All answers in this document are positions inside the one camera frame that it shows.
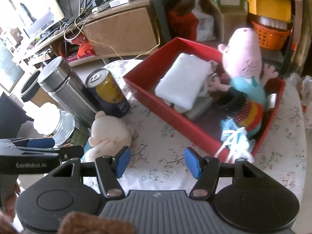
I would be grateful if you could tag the orange plastic basket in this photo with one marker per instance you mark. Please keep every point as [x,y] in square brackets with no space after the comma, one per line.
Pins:
[270,35]

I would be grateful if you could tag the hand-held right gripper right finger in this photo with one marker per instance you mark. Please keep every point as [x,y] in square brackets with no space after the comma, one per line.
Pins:
[192,162]

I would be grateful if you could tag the person's left hand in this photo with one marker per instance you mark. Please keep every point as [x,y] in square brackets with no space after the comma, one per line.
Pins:
[11,199]

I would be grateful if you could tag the brown fuzzy cloth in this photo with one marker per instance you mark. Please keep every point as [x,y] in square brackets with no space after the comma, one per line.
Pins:
[97,224]

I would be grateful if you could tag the computer monitor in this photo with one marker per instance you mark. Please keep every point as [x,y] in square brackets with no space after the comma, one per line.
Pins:
[36,4]

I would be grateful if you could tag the red and white plastic bag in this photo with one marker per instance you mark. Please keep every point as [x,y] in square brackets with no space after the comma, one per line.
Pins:
[204,26]

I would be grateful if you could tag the white power strip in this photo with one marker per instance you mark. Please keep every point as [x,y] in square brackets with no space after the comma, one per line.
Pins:
[120,1]

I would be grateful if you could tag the white towel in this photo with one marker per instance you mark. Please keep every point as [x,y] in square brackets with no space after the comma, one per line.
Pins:
[182,78]

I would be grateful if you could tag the yellow and blue drink can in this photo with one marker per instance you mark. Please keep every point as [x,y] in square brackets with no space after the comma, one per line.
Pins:
[109,95]

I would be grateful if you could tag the glass jar with white lid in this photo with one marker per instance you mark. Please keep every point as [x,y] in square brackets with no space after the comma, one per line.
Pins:
[48,124]

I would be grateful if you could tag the black metal shelf rack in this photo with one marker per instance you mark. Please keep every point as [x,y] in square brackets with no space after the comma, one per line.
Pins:
[158,12]

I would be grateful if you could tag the grey folded cloth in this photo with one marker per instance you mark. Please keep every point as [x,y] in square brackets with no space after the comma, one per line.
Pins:
[197,111]

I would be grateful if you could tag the stainless steel thermos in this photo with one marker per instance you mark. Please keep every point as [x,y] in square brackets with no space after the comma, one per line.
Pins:
[65,90]

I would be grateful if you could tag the brown paper cup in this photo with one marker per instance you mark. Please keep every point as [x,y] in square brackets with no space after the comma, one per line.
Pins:
[36,97]

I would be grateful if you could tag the black router with antennas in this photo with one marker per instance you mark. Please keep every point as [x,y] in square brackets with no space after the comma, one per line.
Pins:
[102,2]

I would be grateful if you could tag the cardboard box with green label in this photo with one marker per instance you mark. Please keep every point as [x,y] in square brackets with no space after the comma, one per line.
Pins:
[231,22]

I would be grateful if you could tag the black box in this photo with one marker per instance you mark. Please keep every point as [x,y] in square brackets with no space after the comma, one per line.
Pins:
[11,114]

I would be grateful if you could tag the red cardboard box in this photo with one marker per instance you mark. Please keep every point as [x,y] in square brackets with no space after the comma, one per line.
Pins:
[151,95]

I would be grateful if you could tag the yellow box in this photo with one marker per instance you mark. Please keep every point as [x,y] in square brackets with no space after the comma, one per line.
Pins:
[268,4]

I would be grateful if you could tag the blue knitted baby shoe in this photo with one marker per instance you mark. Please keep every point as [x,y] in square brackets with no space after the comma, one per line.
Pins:
[230,126]

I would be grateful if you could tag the striped knitted sock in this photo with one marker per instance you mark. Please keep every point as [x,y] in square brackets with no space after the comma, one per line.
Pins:
[251,112]

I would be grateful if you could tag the wooden cabinet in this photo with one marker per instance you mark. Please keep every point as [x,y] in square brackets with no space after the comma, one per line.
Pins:
[121,29]

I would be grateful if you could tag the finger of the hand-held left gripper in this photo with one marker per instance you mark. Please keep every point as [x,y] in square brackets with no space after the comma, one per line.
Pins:
[40,142]

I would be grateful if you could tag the pink pig plush toy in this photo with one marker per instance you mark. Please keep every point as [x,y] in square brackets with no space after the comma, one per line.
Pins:
[241,53]

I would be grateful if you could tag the cream plush toy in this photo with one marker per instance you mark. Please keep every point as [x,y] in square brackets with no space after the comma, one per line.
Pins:
[109,131]

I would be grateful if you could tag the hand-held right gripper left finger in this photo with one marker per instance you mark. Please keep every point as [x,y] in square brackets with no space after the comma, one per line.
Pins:
[123,162]

